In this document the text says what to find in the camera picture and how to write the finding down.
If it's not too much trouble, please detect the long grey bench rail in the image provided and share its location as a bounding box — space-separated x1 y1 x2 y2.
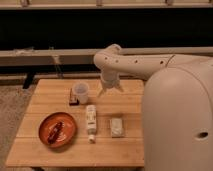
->
0 47 213 67

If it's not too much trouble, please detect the small brown box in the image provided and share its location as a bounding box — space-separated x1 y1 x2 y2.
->
69 90 79 106

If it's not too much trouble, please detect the dark brown snack bar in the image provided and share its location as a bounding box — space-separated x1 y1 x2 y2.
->
47 122 63 144

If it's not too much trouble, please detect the white tube bottle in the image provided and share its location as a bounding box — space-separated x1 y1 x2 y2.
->
86 105 97 143

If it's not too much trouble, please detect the white wrapped packet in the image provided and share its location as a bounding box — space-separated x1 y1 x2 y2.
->
110 118 124 138

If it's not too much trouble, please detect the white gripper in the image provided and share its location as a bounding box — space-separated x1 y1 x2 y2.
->
97 70 124 97

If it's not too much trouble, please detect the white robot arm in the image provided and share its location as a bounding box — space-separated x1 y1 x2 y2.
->
94 44 213 171

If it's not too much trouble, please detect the wooden table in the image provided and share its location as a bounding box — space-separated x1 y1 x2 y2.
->
6 79 144 168

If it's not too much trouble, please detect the orange round plate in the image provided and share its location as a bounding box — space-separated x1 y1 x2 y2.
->
38 112 77 148

